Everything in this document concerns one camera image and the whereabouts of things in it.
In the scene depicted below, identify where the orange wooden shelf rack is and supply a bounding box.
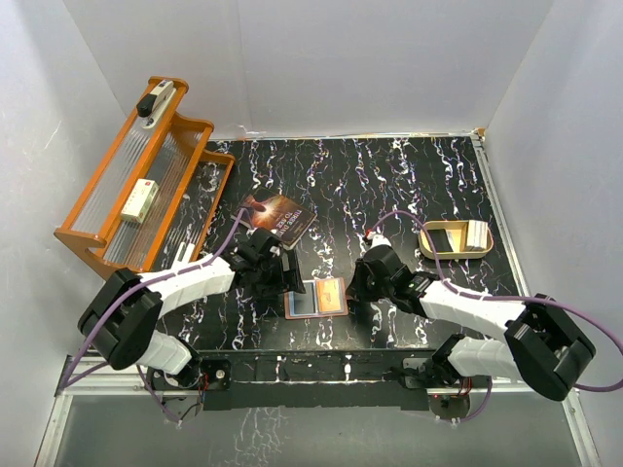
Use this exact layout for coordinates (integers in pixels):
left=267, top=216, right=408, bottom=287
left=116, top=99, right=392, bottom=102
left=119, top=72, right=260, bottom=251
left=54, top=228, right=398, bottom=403
left=55, top=76, right=236, bottom=279

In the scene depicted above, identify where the black white stapler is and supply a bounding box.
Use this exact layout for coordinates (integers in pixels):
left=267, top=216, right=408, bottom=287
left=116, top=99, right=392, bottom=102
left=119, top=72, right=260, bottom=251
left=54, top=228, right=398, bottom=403
left=136, top=80, right=176, bottom=129

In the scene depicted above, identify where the dark paperback book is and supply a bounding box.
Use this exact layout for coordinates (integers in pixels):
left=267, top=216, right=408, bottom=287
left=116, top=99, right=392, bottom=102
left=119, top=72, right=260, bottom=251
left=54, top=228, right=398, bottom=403
left=238, top=187, right=316, bottom=250

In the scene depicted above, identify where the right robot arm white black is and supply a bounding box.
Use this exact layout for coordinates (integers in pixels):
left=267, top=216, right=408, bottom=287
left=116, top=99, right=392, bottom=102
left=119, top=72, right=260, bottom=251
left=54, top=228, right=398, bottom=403
left=347, top=244, right=596, bottom=401

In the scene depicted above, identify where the beige oval tray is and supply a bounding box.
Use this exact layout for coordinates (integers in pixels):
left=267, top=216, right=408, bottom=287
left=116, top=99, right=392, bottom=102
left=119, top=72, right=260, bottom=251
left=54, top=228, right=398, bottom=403
left=419, top=220, right=494, bottom=261

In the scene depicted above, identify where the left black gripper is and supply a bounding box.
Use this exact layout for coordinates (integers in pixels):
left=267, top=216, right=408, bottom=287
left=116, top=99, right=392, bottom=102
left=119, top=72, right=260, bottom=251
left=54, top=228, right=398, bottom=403
left=253, top=250, right=304, bottom=300

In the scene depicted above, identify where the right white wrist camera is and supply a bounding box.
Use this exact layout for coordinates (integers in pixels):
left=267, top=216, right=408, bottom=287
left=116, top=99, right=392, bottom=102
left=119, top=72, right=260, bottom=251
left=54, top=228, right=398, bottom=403
left=365, top=232, right=391, bottom=249

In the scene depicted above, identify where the small white green box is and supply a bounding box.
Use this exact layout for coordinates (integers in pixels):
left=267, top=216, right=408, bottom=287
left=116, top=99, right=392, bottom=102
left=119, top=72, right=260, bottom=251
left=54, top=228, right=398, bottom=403
left=121, top=178, right=160, bottom=224

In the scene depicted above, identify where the gold VIP card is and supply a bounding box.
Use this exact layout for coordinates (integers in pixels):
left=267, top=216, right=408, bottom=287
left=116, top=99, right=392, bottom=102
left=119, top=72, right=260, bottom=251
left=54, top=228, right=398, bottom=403
left=316, top=278, right=347, bottom=315

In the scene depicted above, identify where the stack of credit cards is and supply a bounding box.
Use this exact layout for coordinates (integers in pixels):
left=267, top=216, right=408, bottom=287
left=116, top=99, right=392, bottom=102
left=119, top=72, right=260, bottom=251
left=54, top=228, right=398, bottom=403
left=465, top=220, right=489, bottom=251

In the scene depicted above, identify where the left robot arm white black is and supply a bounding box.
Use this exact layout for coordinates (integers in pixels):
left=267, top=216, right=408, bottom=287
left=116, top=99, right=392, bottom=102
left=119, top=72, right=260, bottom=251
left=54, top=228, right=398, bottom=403
left=78, top=229, right=305, bottom=388

